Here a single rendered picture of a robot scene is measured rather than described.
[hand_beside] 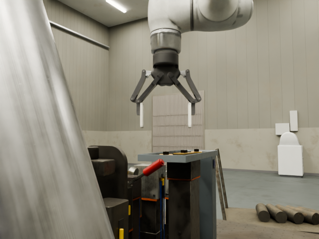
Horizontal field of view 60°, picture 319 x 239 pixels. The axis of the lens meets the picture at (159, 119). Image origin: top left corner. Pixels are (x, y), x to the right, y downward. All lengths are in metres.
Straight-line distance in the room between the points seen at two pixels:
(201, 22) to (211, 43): 11.16
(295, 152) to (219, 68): 4.31
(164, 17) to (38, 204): 0.67
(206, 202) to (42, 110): 0.96
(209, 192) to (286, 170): 8.77
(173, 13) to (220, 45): 11.01
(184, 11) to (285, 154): 9.14
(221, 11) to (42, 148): 0.63
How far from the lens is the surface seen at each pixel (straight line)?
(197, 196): 0.92
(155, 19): 0.82
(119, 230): 0.58
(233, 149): 11.04
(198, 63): 11.93
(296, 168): 9.81
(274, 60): 11.12
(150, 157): 0.73
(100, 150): 0.73
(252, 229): 1.76
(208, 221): 1.15
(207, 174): 1.11
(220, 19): 0.78
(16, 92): 0.23
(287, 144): 9.83
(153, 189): 1.01
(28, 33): 0.26
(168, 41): 0.79
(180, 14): 0.81
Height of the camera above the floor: 1.21
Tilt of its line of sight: 4 degrees up
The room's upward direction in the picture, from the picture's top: straight up
